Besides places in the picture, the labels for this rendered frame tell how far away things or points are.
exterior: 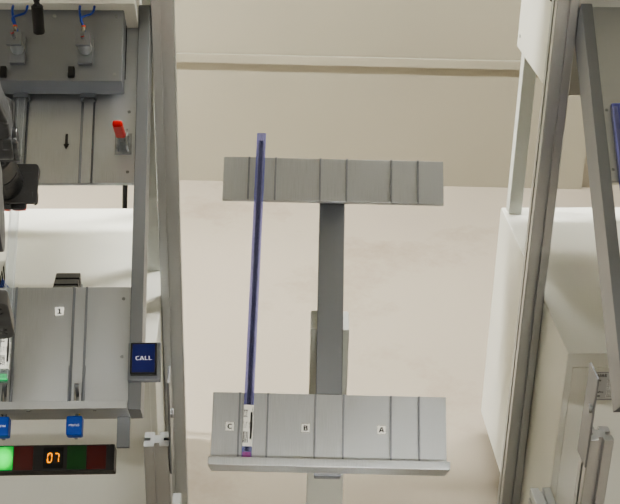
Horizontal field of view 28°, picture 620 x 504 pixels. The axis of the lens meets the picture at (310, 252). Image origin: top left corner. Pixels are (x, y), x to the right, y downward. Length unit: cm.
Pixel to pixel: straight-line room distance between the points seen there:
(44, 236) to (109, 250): 16
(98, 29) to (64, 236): 70
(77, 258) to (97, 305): 63
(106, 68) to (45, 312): 41
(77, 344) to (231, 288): 184
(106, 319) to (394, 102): 258
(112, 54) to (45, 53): 11
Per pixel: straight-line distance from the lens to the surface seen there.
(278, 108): 442
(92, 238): 270
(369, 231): 417
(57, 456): 195
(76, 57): 211
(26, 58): 212
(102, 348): 197
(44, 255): 264
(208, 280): 384
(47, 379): 197
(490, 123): 448
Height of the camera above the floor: 179
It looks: 26 degrees down
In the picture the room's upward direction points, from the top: 1 degrees clockwise
